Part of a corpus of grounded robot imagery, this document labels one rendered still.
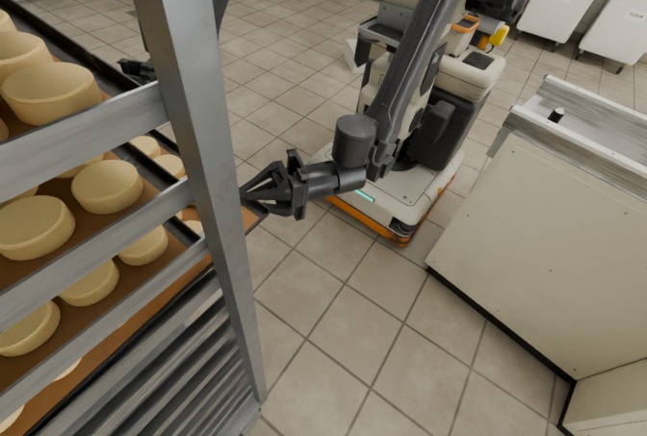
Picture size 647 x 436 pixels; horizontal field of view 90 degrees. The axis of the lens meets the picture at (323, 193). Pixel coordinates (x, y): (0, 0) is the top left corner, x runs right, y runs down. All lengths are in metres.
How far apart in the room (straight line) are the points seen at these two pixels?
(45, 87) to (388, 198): 1.36
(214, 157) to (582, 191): 1.01
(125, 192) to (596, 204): 1.09
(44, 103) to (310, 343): 1.29
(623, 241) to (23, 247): 1.21
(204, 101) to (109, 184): 0.13
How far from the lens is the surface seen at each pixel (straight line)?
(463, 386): 1.55
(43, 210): 0.33
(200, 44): 0.21
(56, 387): 0.46
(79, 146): 0.24
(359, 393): 1.41
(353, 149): 0.47
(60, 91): 0.26
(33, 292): 0.29
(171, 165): 0.53
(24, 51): 0.32
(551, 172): 1.12
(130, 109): 0.24
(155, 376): 0.52
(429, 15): 0.57
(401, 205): 1.50
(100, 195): 0.32
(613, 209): 1.14
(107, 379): 0.44
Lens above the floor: 1.37
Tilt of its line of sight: 48 degrees down
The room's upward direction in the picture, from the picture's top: 9 degrees clockwise
